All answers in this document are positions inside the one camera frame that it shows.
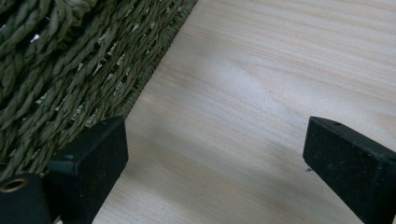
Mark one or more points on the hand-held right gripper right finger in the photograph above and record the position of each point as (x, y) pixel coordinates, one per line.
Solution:
(351, 165)

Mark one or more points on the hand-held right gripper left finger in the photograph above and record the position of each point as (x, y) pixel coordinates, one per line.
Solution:
(93, 161)

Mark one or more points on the green woven basket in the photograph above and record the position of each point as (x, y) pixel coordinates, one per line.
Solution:
(62, 68)

